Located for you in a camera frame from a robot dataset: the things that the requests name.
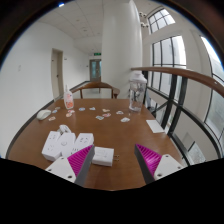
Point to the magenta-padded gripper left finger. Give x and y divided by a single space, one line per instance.
63 168

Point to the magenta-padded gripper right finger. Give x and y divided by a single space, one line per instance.
165 166

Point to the white charger block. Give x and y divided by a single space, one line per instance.
102 156

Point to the white power strip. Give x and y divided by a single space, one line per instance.
65 145

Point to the white paper card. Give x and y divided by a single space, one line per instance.
155 126

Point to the small round sticker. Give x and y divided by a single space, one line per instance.
69 115
119 112
82 109
106 110
52 118
57 108
92 108
125 119
107 115
71 111
99 117
54 111

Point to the white computer mouse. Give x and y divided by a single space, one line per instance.
43 114

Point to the small bottle with pink label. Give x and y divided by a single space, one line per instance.
68 100

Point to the clear plastic water jug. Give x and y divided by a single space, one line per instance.
137 93

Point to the wide bright window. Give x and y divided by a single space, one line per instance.
216 100

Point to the wooden armchair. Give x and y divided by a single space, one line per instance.
96 85

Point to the wooden handrail with dark balusters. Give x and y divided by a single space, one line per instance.
186 75

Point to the tall grid window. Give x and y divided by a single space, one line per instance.
170 65

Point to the glazed double door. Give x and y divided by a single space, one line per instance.
95 70

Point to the green exit sign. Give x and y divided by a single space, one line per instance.
97 53

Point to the small upper grid window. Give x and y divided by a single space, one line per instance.
161 20

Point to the round ceiling light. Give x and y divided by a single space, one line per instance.
61 4

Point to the side door in wall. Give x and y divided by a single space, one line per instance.
56 75

